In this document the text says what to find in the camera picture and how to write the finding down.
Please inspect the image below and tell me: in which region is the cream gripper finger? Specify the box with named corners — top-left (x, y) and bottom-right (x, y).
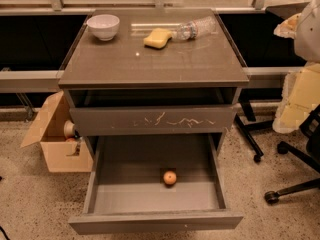
top-left (272, 63), bottom-right (320, 134)
top-left (273, 13), bottom-right (301, 39)

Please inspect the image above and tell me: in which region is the orange fruit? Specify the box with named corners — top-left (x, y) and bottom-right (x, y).
top-left (163, 170), bottom-right (177, 186)

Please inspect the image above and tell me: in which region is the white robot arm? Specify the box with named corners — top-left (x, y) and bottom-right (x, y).
top-left (272, 0), bottom-right (320, 134)

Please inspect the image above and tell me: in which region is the closed grey top drawer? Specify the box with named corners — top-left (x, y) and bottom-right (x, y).
top-left (70, 106), bottom-right (235, 136)

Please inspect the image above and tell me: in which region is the grey drawer cabinet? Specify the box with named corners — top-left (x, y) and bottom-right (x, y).
top-left (59, 9), bottom-right (248, 151)

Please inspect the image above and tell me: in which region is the open grey middle drawer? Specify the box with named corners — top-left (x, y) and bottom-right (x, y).
top-left (69, 133), bottom-right (243, 235)

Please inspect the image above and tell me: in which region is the black office chair base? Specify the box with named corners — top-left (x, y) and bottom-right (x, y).
top-left (264, 105), bottom-right (320, 204)

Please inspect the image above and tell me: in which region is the clear plastic water bottle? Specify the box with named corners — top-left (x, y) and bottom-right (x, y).
top-left (172, 16), bottom-right (216, 41)

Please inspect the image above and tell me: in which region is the yellow sponge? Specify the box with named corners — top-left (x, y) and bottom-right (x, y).
top-left (143, 28), bottom-right (172, 49)

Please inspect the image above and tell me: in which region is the white ceramic bowl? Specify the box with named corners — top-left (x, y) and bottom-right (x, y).
top-left (86, 14), bottom-right (120, 41)

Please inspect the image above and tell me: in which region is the white cup in box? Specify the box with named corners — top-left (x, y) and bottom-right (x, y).
top-left (63, 120), bottom-right (75, 138)

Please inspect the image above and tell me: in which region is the cardboard box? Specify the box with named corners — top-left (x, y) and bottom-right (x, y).
top-left (21, 91), bottom-right (93, 172)

